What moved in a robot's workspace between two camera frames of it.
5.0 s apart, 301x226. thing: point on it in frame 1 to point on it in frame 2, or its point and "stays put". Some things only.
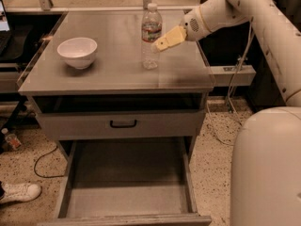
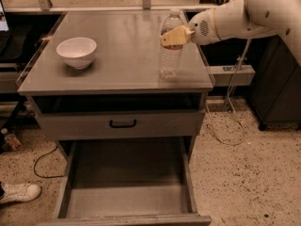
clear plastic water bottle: [151, 35] to [170, 56]
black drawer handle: [123, 126] stays put
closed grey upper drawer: [124, 125] stays put
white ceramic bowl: [78, 52] stays put
